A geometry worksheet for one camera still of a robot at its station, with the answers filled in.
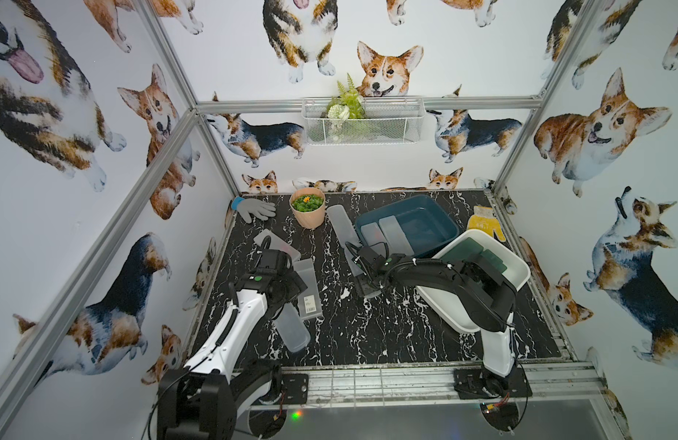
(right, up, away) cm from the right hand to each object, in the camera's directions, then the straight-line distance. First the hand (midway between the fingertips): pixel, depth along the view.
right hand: (364, 283), depth 93 cm
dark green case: (+45, +7, +2) cm, 46 cm away
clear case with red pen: (+4, +14, +11) cm, 18 cm away
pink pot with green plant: (-20, +26, +8) cm, 34 cm away
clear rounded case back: (-8, +18, +18) cm, 27 cm away
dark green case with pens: (+36, +10, +4) cm, 37 cm away
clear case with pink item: (-32, +12, +11) cm, 36 cm away
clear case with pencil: (+12, +15, +13) cm, 23 cm away
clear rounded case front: (-22, -12, -9) cm, 27 cm away
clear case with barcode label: (-18, -4, -5) cm, 19 cm away
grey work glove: (-49, +27, +24) cm, 61 cm away
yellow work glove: (+49, +21, +18) cm, 56 cm away
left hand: (-21, +1, -9) cm, 23 cm away
